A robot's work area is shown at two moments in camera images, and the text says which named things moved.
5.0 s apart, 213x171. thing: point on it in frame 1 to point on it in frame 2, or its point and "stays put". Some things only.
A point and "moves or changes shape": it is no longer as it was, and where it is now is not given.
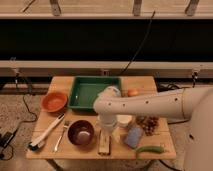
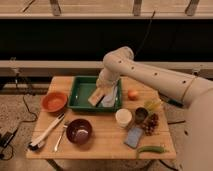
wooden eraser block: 104,142 moves or changes shape
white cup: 124,120 stays put
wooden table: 61,132 stays put
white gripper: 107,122 to 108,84
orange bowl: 54,102 stays put
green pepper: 150,149 stays put
